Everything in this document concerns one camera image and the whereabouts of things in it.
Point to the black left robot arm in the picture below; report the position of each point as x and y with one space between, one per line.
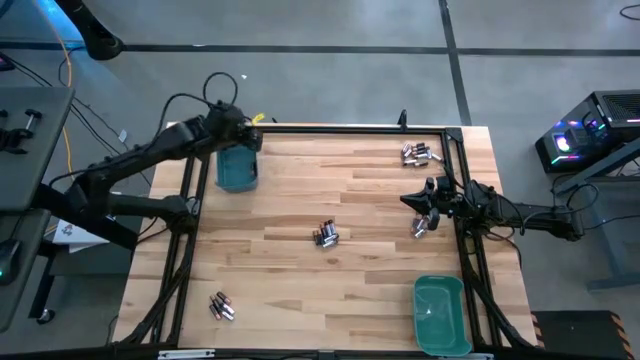
140 150

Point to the black desk leg with caster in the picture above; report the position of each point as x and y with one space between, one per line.
42 280

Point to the dull teal plastic bin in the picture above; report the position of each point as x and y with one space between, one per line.
235 172

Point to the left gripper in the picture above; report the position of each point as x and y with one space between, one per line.
227 125

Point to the black diagonal support bar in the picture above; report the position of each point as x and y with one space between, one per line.
120 239

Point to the black clamp tool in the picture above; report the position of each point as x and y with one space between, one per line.
17 135

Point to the black computer tower RGB lights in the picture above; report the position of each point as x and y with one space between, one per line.
585 130

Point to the black computer mouse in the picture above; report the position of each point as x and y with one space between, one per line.
9 260

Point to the white printed paper sheet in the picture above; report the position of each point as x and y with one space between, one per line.
75 236

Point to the dark grey desk top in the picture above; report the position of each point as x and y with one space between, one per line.
35 165
30 240

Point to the black hook bracket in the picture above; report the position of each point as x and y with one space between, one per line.
402 119

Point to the bright teal plastic bin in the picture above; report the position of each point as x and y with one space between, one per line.
440 320

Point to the white floor label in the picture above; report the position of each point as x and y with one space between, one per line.
122 135

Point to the yellow tape tag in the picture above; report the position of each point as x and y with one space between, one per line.
258 119

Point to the silver metal plate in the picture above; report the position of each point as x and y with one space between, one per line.
465 356
186 354

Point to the black hazard striped mat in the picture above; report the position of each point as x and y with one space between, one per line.
580 335

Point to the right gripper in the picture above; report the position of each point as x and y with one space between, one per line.
447 197

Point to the black pedestal stand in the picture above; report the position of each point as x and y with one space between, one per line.
100 42

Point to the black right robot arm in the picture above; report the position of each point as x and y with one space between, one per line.
530 214

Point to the desk with grey steel legs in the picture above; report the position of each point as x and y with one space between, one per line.
612 225

